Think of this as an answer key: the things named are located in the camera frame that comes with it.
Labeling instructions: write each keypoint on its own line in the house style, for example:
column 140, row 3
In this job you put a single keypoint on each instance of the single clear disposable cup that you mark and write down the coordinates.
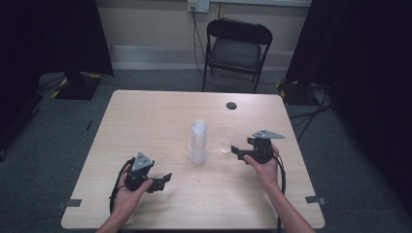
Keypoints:
column 226, row 139

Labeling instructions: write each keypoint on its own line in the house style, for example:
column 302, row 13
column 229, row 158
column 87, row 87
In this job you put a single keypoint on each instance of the stack of clear plastic cups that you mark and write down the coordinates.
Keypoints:
column 198, row 142

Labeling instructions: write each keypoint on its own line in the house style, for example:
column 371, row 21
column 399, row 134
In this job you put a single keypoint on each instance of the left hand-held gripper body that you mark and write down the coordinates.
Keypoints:
column 137, row 176

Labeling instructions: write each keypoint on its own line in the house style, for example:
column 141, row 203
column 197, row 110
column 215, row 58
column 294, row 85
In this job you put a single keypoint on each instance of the person's left hand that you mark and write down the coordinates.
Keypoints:
column 128, row 200

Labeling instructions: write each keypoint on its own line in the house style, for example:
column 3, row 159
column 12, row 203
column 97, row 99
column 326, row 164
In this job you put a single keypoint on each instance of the black table grommet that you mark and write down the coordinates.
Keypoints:
column 231, row 105

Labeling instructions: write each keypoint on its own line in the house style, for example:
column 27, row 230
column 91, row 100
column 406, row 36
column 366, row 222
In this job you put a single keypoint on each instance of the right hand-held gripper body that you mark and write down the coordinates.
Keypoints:
column 263, row 150

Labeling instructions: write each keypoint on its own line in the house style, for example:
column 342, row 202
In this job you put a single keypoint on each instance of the dark curtain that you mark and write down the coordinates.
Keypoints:
column 48, row 42
column 366, row 81

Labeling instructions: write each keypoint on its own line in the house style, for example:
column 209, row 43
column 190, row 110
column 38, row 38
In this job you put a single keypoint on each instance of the person's right hand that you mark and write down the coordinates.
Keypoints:
column 265, row 173

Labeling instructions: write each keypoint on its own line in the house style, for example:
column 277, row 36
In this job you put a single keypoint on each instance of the white wall socket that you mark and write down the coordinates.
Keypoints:
column 198, row 6

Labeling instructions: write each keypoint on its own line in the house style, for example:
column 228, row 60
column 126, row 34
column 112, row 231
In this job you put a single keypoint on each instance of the grey tape piece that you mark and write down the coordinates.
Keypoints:
column 314, row 199
column 73, row 203

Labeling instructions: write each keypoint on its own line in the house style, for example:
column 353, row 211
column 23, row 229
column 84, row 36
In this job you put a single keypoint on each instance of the black stand base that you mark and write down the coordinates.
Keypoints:
column 79, row 85
column 296, row 93

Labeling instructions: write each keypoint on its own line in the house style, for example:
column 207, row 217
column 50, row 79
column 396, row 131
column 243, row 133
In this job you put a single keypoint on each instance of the black folding chair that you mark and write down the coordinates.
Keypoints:
column 234, row 51

